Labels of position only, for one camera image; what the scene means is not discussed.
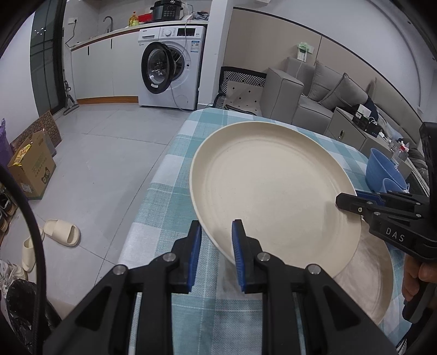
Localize black bag trash bin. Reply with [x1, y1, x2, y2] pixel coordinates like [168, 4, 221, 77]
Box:
[6, 279, 64, 355]

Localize person's right hand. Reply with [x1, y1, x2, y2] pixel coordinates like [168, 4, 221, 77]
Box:
[402, 254, 426, 303]

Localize cream slipper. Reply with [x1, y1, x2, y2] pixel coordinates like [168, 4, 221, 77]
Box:
[21, 228, 46, 273]
[43, 218, 81, 247]

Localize grey cushion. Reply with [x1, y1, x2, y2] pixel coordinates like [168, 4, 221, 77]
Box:
[307, 60, 344, 103]
[321, 73, 369, 110]

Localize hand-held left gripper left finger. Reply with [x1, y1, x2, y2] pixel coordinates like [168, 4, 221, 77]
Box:
[43, 220, 203, 355]

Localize open cardboard box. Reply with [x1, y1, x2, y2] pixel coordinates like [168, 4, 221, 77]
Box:
[7, 131, 57, 200]

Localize grey side cabinet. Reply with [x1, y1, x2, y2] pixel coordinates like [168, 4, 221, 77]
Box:
[324, 107, 414, 178]

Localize dark glass door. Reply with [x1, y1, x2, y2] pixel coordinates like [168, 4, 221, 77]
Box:
[30, 0, 67, 110]

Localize black box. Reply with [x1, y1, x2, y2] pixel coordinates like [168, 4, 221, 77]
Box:
[352, 114, 382, 134]

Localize stick vacuum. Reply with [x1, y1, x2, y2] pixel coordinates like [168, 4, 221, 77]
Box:
[61, 78, 80, 116]

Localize cream plate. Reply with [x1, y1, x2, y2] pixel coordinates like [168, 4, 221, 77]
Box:
[333, 232, 395, 326]
[189, 121, 362, 279]

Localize white kitchen counter cabinets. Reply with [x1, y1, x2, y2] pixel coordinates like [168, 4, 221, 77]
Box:
[70, 25, 140, 105]

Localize black cable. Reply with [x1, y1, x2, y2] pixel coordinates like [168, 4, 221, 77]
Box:
[0, 165, 46, 355]

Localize white washing machine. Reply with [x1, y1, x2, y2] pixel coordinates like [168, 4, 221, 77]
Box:
[138, 25, 207, 110]

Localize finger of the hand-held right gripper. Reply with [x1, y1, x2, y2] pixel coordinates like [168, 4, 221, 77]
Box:
[356, 190, 429, 207]
[335, 193, 429, 227]

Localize blue bowl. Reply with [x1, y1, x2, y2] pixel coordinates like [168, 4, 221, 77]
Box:
[366, 148, 408, 193]
[382, 177, 410, 194]

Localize white sneaker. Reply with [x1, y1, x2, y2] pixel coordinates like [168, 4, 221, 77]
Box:
[0, 259, 28, 291]

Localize grey sofa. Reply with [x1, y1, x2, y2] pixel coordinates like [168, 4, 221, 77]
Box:
[263, 56, 426, 151]

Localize black pressure cooker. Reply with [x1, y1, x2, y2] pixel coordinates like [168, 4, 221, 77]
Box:
[151, 0, 185, 22]

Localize dark jacket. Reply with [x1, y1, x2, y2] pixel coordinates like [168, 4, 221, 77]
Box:
[364, 97, 380, 120]

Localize teal checked tablecloth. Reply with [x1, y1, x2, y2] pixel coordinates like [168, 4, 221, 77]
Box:
[118, 108, 410, 355]

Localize patterned flat carton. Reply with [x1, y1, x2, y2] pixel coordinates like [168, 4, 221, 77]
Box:
[10, 110, 62, 158]

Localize green white wall plug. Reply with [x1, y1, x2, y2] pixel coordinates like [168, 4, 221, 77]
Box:
[294, 42, 315, 64]

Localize purple bag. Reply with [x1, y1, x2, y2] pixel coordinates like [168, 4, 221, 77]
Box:
[0, 118, 14, 168]

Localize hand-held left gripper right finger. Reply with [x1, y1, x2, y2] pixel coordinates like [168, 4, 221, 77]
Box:
[231, 219, 398, 355]

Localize dark sneaker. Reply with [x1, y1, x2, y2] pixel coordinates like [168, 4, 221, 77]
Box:
[0, 196, 17, 233]

